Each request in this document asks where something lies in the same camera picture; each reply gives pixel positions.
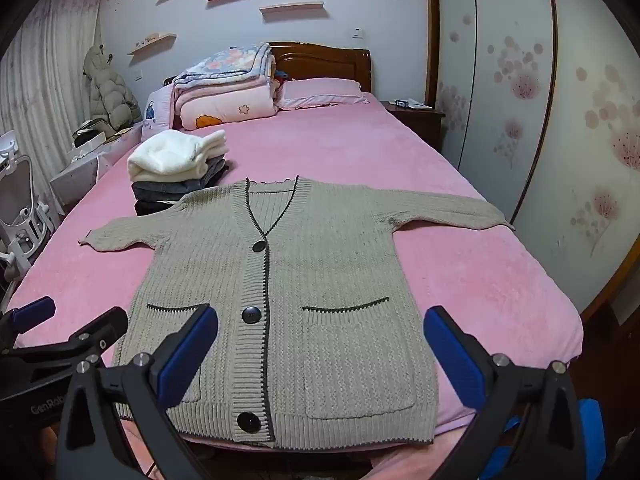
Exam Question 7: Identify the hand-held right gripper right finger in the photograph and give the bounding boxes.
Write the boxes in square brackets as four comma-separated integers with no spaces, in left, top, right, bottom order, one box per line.
[422,305,588,480]

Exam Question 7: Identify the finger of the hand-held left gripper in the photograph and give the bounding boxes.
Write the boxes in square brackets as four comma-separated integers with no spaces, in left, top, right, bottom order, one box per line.
[60,306,130,367]
[0,296,56,336]

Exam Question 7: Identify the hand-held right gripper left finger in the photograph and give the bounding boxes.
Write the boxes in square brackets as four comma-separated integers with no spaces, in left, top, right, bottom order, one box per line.
[54,305,221,480]

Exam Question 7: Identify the beige knitted cardigan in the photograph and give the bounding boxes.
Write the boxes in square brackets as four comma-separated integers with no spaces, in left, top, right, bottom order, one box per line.
[80,176,516,448]

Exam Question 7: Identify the white office chair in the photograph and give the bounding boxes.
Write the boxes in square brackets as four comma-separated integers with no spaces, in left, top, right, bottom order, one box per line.
[0,130,63,266]

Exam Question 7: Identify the folded black garment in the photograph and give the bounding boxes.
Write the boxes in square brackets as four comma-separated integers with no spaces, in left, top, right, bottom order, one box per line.
[134,195,191,217]

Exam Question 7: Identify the folded blue-grey jeans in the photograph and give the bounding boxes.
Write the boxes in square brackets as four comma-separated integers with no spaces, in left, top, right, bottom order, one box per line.
[131,157,232,201]

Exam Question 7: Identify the white folded sweater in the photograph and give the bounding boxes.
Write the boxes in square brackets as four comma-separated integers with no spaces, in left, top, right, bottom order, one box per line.
[127,129,228,183]

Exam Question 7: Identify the dark bag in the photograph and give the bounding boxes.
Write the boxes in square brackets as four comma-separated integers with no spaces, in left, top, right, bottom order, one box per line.
[72,120,118,148]

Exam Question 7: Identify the bed with pink sheet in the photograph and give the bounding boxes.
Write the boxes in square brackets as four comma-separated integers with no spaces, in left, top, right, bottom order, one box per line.
[0,77,586,480]

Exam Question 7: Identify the pillow with blue handbag print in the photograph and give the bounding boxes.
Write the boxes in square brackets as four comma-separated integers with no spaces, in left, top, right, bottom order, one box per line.
[140,85,176,143]

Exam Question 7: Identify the beige puffer jacket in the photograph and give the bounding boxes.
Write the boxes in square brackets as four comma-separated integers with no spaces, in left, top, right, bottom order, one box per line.
[82,45,143,131]

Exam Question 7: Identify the wooden nightstand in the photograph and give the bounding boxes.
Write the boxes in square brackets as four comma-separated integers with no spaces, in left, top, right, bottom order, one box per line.
[380,100,446,153]

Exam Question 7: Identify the white curtain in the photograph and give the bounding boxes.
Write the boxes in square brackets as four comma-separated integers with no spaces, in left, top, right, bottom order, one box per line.
[0,0,106,171]

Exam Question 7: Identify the floral sliding wardrobe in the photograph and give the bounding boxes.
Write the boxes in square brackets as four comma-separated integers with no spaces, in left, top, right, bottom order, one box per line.
[425,0,640,321]

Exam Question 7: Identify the pink folded quilt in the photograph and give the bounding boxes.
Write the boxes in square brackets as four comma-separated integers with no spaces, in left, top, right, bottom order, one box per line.
[172,77,281,130]

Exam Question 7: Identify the floral folded quilt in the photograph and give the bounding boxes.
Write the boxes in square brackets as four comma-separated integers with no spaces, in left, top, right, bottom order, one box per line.
[172,42,277,92]

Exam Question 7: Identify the pink pillow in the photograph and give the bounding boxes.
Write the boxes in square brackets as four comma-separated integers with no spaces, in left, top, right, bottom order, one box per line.
[277,77,371,110]

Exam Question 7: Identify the wooden headboard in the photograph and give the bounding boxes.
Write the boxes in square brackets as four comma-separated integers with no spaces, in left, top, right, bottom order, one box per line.
[267,41,373,95]

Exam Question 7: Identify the wooden wall shelf with trinkets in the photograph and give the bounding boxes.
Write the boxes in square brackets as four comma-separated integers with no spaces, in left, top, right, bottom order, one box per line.
[127,32,177,56]

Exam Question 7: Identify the long wooden wall shelf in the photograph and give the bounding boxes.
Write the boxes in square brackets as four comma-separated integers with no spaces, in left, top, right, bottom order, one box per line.
[259,2,326,13]

